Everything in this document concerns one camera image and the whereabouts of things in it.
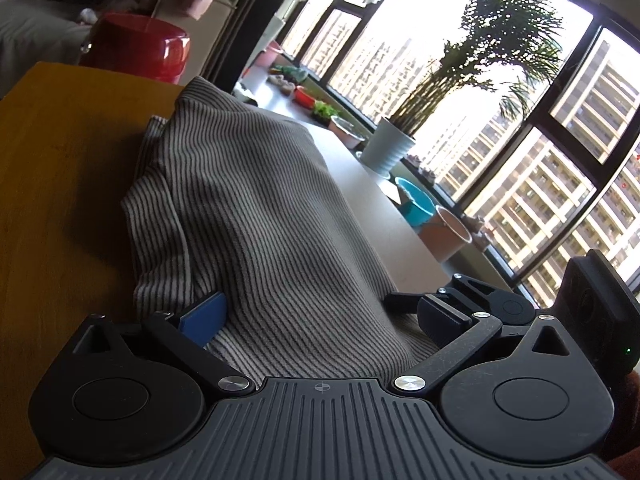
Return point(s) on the tall green palm plant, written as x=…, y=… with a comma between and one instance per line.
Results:
x=430, y=95

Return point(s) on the brown curtain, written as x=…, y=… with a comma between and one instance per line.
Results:
x=250, y=25

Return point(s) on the red bowl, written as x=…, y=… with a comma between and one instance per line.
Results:
x=302, y=96

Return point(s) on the teal basin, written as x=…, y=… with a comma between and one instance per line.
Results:
x=417, y=205

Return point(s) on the green plant tray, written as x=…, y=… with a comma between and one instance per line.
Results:
x=324, y=110

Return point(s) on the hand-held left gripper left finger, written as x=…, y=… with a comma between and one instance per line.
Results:
x=200, y=317

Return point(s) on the small white pink toy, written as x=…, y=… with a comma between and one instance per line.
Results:
x=88, y=16

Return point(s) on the grey striped knit garment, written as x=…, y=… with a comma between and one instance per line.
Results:
x=250, y=210

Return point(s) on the white plant pot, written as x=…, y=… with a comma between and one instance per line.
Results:
x=385, y=147

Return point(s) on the pink bowl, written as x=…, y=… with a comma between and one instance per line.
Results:
x=347, y=132

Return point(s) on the grey covered sofa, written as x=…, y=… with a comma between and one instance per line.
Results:
x=30, y=35

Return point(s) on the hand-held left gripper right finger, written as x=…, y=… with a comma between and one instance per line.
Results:
x=440, y=322

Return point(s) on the small green item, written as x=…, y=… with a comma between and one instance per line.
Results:
x=294, y=73

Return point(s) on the pink basin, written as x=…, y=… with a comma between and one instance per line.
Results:
x=272, y=52

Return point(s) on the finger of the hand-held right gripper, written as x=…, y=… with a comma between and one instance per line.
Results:
x=405, y=302

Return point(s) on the beige storage box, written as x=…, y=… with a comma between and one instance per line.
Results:
x=212, y=35

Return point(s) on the red round stool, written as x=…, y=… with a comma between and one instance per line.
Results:
x=140, y=47

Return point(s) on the pink bucket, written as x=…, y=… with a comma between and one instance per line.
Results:
x=445, y=240

